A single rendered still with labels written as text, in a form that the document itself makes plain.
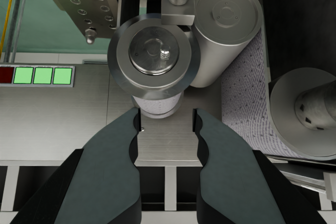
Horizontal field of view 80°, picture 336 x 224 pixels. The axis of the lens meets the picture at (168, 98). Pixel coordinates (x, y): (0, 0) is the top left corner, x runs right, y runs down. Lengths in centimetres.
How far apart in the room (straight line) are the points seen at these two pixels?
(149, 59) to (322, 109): 24
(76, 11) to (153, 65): 41
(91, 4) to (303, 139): 56
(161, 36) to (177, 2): 5
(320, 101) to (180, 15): 22
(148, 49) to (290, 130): 25
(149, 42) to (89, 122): 41
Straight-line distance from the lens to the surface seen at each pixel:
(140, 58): 30
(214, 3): 39
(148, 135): 62
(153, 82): 30
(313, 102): 34
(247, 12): 40
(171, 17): 32
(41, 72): 75
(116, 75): 32
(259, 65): 38
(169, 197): 65
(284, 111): 36
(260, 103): 37
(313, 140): 38
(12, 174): 77
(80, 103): 68
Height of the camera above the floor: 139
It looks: 12 degrees down
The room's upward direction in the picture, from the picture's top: 180 degrees counter-clockwise
